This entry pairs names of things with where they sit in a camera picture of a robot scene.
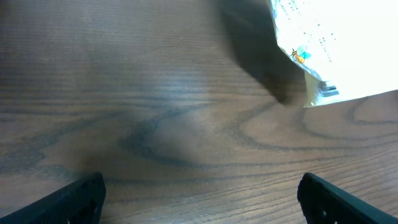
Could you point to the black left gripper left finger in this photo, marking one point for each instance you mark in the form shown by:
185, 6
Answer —
80, 202

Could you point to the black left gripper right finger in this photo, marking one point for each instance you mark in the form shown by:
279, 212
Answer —
325, 203

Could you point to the yellow snack bag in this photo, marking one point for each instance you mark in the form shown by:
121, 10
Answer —
346, 48

